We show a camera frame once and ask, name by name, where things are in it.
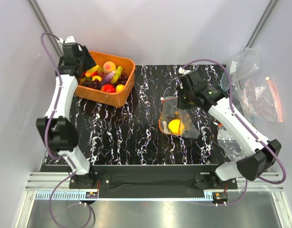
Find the clear zip bag orange zipper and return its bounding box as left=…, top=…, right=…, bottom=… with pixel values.
left=158, top=96, right=200, bottom=139

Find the yellow lemon large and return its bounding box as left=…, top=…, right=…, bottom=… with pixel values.
left=168, top=119, right=185, bottom=135

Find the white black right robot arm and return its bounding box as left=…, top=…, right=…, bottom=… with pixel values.
left=177, top=71, right=282, bottom=188

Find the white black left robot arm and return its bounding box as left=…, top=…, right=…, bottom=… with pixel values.
left=36, top=41, right=97, bottom=188

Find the clear blue zip bag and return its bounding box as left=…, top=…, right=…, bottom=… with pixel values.
left=226, top=47, right=261, bottom=85

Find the filled zip bag red zipper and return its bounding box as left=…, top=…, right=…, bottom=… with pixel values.
left=232, top=76, right=283, bottom=123

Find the pink peach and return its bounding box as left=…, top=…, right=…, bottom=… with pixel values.
left=103, top=61, right=117, bottom=74

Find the dark purple grape bunch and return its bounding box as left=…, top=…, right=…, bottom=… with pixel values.
left=79, top=72, right=129, bottom=90

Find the purple eggplant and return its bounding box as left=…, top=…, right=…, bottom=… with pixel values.
left=99, top=71, right=116, bottom=86

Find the green yellow banana bunch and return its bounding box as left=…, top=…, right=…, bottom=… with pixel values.
left=110, top=66, right=123, bottom=84

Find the yellow lemon small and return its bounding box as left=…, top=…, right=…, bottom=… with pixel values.
left=115, top=84, right=125, bottom=92

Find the orange plastic fruit basket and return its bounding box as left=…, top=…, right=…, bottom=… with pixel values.
left=75, top=51, right=135, bottom=107

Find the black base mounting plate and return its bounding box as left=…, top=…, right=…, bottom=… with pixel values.
left=69, top=164, right=237, bottom=190

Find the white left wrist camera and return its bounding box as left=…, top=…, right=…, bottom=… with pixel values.
left=58, top=36, right=76, bottom=45

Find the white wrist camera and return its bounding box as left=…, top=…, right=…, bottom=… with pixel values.
left=178, top=67, right=191, bottom=75
left=58, top=36, right=76, bottom=45

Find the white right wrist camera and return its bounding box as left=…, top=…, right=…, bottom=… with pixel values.
left=178, top=67, right=191, bottom=75

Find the aluminium rail frame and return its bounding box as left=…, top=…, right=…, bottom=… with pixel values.
left=16, top=178, right=292, bottom=228

